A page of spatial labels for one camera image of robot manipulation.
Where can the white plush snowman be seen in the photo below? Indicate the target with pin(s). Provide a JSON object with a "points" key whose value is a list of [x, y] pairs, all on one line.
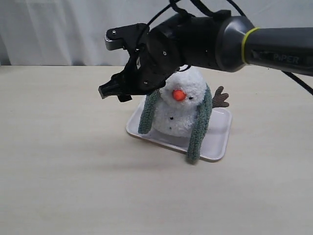
{"points": [[186, 103]]}

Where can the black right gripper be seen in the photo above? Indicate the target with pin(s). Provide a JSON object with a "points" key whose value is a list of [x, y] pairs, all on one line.
{"points": [[149, 65]]}

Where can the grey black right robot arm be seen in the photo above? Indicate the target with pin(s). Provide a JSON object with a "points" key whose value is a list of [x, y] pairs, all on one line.
{"points": [[222, 43]]}

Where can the white backdrop curtain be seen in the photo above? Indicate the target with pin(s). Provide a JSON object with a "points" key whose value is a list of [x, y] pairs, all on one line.
{"points": [[71, 32]]}

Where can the white plastic tray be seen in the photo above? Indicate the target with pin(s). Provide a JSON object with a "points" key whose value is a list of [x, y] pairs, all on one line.
{"points": [[213, 146]]}

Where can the green fuzzy scarf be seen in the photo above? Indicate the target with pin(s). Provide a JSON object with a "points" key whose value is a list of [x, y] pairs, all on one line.
{"points": [[145, 125]]}

